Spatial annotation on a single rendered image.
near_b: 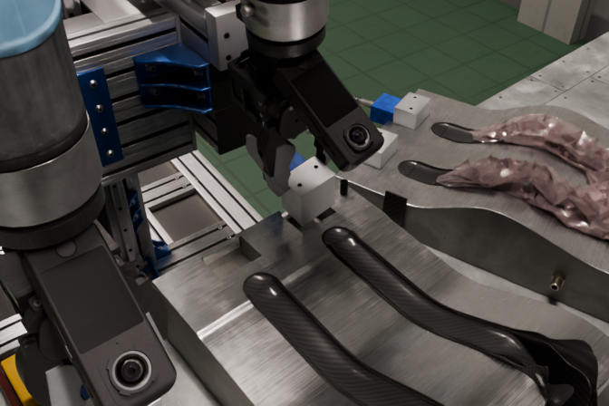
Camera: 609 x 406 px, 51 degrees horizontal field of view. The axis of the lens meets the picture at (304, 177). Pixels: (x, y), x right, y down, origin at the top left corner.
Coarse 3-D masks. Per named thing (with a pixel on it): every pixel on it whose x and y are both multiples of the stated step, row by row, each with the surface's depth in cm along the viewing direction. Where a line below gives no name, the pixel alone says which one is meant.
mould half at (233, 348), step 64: (320, 256) 69; (384, 256) 70; (192, 320) 63; (256, 320) 63; (320, 320) 63; (384, 320) 63; (512, 320) 59; (576, 320) 57; (256, 384) 58; (320, 384) 58; (448, 384) 54; (512, 384) 52
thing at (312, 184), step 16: (304, 160) 73; (320, 160) 71; (304, 176) 70; (320, 176) 70; (288, 192) 70; (304, 192) 68; (320, 192) 70; (288, 208) 72; (304, 208) 70; (320, 208) 72; (304, 224) 72
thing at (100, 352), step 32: (32, 256) 37; (64, 256) 38; (96, 256) 38; (64, 288) 37; (96, 288) 37; (128, 288) 38; (64, 320) 36; (96, 320) 37; (128, 320) 37; (96, 352) 36; (128, 352) 36; (160, 352) 37; (96, 384) 35; (128, 384) 36; (160, 384) 37
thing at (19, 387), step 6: (6, 360) 65; (12, 360) 65; (6, 366) 65; (12, 366) 65; (6, 372) 64; (12, 372) 64; (12, 378) 64; (18, 378) 64; (12, 384) 63; (18, 384) 63; (18, 390) 63; (24, 390) 63; (18, 396) 62; (24, 396) 62; (30, 396) 62; (24, 402) 62; (30, 402) 62; (36, 402) 63
